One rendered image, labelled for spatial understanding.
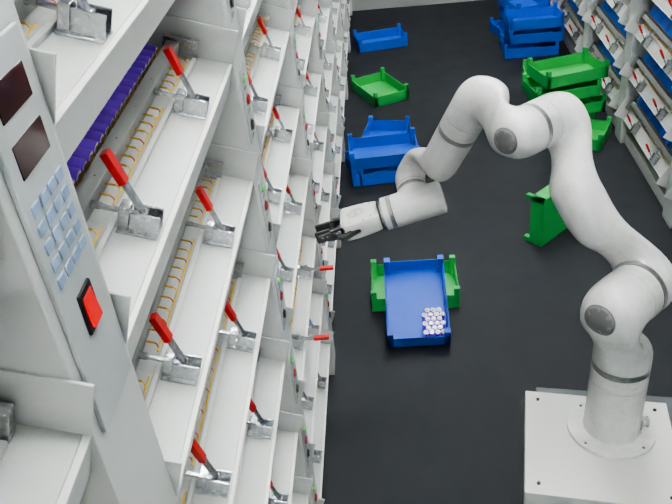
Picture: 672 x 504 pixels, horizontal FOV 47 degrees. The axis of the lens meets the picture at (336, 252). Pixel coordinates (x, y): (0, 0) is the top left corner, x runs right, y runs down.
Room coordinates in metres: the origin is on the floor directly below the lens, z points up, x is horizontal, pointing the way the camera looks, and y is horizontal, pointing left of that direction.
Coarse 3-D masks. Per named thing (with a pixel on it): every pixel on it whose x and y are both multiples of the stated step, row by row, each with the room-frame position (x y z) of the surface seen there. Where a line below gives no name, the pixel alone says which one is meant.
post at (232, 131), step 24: (192, 0) 1.09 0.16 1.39; (216, 0) 1.09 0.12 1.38; (216, 24) 1.09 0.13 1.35; (240, 48) 1.16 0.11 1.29; (240, 96) 1.10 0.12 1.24; (240, 120) 1.09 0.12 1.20; (240, 144) 1.09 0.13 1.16; (264, 240) 1.09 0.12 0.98; (264, 336) 1.09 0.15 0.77; (288, 336) 1.15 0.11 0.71; (288, 360) 1.11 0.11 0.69; (288, 384) 1.09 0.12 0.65; (288, 408) 1.09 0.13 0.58
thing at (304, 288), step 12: (312, 228) 1.78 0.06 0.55; (312, 240) 1.77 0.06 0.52; (300, 252) 1.70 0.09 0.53; (312, 252) 1.71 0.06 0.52; (300, 264) 1.65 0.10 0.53; (312, 264) 1.66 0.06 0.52; (312, 276) 1.61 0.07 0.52; (300, 288) 1.55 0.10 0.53; (300, 300) 1.50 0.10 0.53; (300, 312) 1.46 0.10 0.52; (300, 324) 1.41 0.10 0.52; (300, 360) 1.29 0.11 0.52; (300, 372) 1.25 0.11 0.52; (300, 384) 1.18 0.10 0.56
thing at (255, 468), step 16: (272, 352) 1.08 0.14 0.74; (256, 368) 1.05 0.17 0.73; (272, 368) 1.06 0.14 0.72; (256, 384) 1.02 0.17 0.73; (272, 384) 1.02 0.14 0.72; (256, 400) 0.98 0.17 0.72; (272, 400) 0.98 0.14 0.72; (256, 416) 0.90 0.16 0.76; (272, 416) 0.94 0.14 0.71; (256, 432) 0.90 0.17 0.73; (272, 432) 0.91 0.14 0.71; (256, 448) 0.87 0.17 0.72; (272, 448) 0.88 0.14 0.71; (240, 464) 0.83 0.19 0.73; (256, 464) 0.84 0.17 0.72; (272, 464) 0.84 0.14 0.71; (240, 480) 0.81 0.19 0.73; (256, 480) 0.81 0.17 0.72; (240, 496) 0.78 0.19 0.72; (256, 496) 0.78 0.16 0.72
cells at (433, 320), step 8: (424, 312) 1.92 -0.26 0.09; (432, 312) 1.92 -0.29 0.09; (440, 312) 1.92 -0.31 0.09; (424, 320) 1.92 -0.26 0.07; (432, 320) 1.89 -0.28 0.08; (440, 320) 1.89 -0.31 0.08; (424, 328) 1.89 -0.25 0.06; (432, 328) 1.87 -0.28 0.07; (440, 328) 1.86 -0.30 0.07; (424, 336) 1.86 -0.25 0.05
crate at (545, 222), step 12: (540, 192) 2.40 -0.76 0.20; (540, 204) 2.35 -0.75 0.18; (552, 204) 2.37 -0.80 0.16; (540, 216) 2.34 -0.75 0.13; (552, 216) 2.37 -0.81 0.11; (540, 228) 2.34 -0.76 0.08; (552, 228) 2.38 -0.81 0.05; (564, 228) 2.43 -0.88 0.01; (528, 240) 2.38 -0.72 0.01; (540, 240) 2.34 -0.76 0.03
